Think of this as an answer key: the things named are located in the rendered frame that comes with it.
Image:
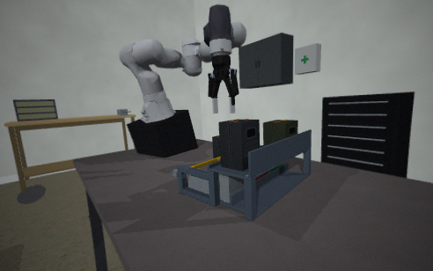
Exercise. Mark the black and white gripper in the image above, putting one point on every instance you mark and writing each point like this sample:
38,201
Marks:
221,72

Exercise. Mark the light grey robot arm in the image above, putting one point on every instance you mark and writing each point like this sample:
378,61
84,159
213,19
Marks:
138,56

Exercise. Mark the yellow bar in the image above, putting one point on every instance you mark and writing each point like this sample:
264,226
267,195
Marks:
207,162

